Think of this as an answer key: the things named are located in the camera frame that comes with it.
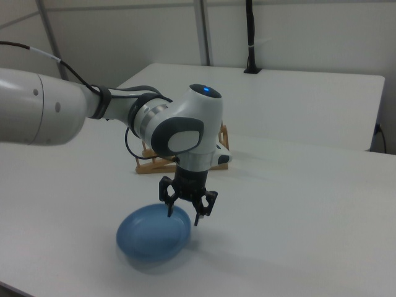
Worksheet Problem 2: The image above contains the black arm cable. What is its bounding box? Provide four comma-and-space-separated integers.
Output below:
0, 40, 181, 163

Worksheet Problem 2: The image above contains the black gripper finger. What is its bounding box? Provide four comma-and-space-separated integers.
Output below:
191, 191, 218, 227
158, 176, 178, 219

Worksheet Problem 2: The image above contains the wooden plate rack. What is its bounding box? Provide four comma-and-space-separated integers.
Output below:
134, 121, 231, 175

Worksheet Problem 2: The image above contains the black pole with base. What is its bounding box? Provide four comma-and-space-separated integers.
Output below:
243, 0, 264, 75

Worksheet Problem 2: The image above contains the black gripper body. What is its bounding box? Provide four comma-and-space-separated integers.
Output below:
172, 165, 210, 202

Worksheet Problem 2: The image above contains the grey aluminium frame post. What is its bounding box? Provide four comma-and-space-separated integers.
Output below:
194, 0, 215, 66
35, 0, 71, 82

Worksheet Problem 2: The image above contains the white tie on pole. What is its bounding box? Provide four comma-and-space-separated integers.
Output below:
248, 38, 273, 50

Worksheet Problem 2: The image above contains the blue plastic plate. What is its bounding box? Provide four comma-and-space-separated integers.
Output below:
115, 202, 192, 257

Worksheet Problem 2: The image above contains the black cable with blue plug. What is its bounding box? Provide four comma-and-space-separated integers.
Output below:
375, 123, 388, 153

